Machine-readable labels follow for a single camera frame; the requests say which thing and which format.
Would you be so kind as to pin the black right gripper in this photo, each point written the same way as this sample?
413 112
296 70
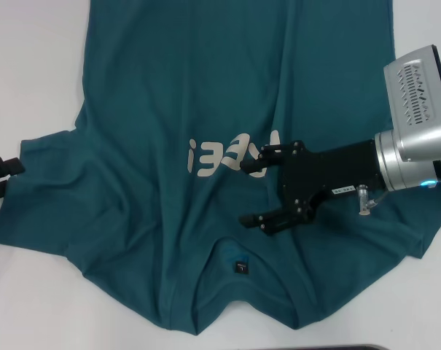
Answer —
322 171

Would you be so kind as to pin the silver plug on right gripper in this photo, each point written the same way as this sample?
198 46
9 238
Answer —
362 200

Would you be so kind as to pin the silver vented wrist camera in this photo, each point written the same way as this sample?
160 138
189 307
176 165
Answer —
413 95

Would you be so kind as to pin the teal blue printed t-shirt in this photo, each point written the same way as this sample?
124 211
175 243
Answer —
169 91

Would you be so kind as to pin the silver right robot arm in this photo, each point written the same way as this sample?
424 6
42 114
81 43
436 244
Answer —
389 167

